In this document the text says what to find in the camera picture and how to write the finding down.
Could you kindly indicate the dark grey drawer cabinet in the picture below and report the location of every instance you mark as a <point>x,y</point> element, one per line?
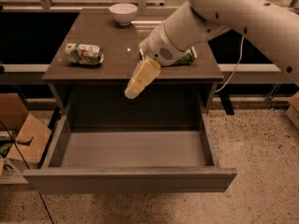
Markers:
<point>93,98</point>

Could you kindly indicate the cardboard box at right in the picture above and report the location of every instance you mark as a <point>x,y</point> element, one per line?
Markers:
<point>293,111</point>

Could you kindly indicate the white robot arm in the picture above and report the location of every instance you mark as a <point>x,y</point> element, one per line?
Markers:
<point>273,30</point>

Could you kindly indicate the green chip bag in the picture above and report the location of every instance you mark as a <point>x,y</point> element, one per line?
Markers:
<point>189,57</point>

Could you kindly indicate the open grey top drawer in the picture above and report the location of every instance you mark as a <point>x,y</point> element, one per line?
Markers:
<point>105,155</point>

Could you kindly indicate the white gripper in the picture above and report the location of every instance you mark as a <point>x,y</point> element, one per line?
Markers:
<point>158,47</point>

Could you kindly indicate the open cardboard box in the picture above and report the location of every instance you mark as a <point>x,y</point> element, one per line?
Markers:
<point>26,137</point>

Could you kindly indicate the white ceramic bowl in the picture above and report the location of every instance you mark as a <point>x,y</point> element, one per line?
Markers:
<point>123,13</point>

